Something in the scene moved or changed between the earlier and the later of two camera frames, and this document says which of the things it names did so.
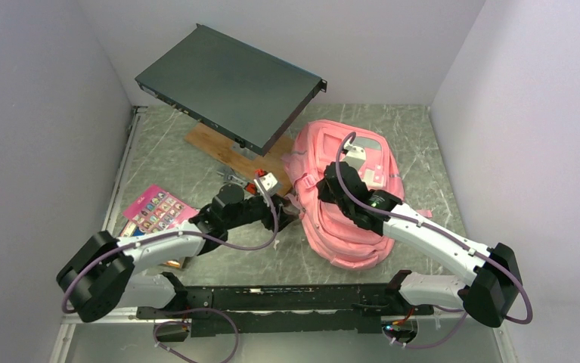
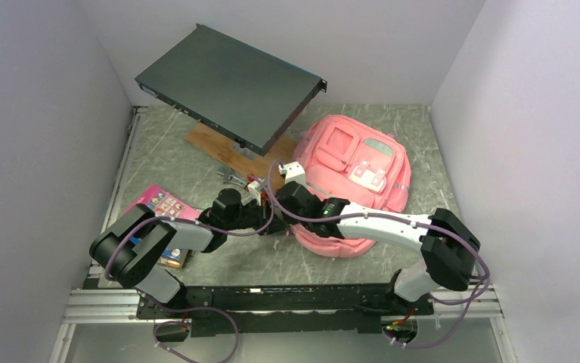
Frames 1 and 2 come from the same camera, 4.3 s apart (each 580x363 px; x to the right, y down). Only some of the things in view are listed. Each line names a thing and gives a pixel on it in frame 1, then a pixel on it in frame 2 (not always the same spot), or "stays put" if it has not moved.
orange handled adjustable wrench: (249, 187) stays put
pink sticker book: (156, 209) stays put
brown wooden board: (221, 150) stays put
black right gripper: (323, 193) → (292, 219)
